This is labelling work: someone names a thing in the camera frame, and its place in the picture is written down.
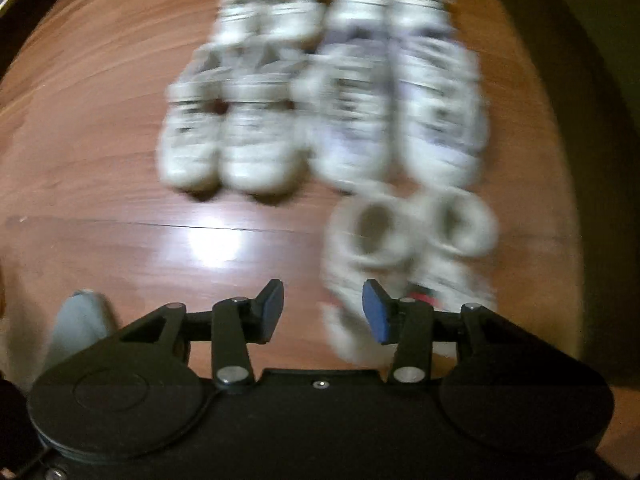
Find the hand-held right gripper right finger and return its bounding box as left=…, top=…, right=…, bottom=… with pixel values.
left=362, top=279, right=531, bottom=386

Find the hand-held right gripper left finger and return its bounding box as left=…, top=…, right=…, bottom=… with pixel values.
left=117, top=279, right=285, bottom=386

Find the white knit sock shoe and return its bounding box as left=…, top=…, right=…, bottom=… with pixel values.
left=320, top=187, right=421, bottom=363
left=410, top=185, right=501, bottom=361

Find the white shoe with maroon stripes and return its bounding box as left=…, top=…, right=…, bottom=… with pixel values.
left=159, top=45, right=226, bottom=192
left=217, top=42, right=308, bottom=196

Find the lavender white lace sneaker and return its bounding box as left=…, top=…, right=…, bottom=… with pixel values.
left=392, top=40, right=490, bottom=191
left=300, top=42, right=401, bottom=193

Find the white shoe with black heel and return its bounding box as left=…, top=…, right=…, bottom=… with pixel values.
left=215, top=0, right=266, bottom=48
left=260, top=0, right=326, bottom=43

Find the grey fabric object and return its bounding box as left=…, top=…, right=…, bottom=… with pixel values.
left=47, top=289, right=120, bottom=378

